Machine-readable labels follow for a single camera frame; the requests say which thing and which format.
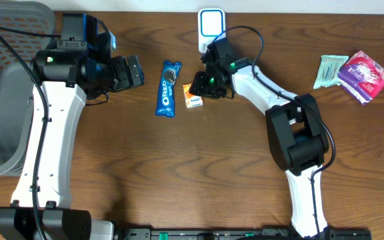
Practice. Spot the orange tissue packet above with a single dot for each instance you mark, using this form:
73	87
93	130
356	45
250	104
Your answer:
191	100

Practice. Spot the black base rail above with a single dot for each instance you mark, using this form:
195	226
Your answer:
223	234

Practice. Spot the blue Oreo cookie pack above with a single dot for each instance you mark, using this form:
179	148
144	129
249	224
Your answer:
165	98

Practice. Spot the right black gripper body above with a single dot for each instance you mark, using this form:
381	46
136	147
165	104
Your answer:
208	81

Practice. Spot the mint green wipes pack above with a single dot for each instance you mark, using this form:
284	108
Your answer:
328	70

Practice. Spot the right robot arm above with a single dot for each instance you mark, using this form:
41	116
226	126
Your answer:
298	138

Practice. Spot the red purple pad pack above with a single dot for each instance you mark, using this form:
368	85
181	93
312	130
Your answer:
362	77

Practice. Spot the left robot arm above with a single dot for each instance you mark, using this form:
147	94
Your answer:
41	203

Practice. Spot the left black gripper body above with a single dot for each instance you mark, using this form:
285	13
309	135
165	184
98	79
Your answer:
122	74

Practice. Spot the grey plastic mesh basket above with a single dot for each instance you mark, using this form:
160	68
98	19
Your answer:
25	25

